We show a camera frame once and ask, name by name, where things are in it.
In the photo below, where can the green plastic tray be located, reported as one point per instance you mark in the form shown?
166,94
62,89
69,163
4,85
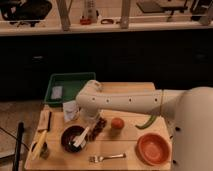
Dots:
71,84

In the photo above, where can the white crumpled cloth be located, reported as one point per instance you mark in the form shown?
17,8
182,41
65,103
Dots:
70,110

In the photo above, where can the dark purple bowl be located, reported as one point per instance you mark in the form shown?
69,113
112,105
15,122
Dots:
69,136

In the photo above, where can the orange bowl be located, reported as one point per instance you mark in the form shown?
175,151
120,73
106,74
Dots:
152,149

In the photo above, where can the dark cup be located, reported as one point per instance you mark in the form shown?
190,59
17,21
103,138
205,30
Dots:
44,151

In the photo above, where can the white sponge in tray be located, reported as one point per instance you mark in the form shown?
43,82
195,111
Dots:
57,92

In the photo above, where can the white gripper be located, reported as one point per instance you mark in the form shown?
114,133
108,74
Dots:
90,117

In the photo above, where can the dark grape bunch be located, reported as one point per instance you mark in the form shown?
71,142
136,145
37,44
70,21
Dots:
98,128

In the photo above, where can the red white object on shelf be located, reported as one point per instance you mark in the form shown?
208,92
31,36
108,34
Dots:
90,14

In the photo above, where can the black pole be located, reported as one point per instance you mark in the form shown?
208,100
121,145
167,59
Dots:
20,132

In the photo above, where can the silver fork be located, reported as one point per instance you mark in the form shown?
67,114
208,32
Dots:
97,159

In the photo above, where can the wooden cutting board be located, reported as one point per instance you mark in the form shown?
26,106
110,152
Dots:
109,142

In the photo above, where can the green pepper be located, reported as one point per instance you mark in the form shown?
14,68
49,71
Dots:
148,123

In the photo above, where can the white brush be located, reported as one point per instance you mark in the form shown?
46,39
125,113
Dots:
80,139

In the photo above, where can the orange tomato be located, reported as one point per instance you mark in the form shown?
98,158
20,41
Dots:
117,123

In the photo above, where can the black office chair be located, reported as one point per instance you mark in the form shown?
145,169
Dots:
30,12

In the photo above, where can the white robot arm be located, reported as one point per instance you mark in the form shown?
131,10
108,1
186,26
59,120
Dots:
191,110

